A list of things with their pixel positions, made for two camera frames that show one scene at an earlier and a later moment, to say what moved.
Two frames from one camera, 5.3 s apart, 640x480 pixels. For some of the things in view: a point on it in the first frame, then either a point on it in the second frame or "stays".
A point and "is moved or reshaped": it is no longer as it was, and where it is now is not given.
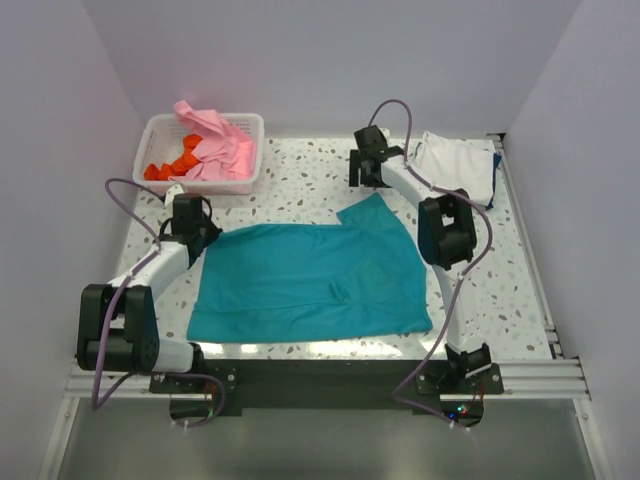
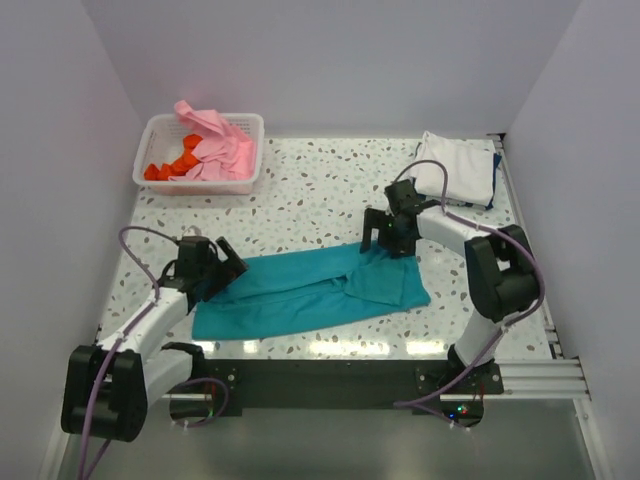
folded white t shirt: x=456 y=164 stays
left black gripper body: x=208 y=230 → x=214 y=273
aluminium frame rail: x=563 y=376 stays
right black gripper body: x=370 y=181 → x=403 y=244
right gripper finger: x=360 y=158 → x=374 y=218
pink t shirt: x=225 y=151 stays
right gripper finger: x=353 y=175 → x=366 y=234
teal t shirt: x=276 y=281 is moved or reshaped
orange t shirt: x=177 y=167 stays
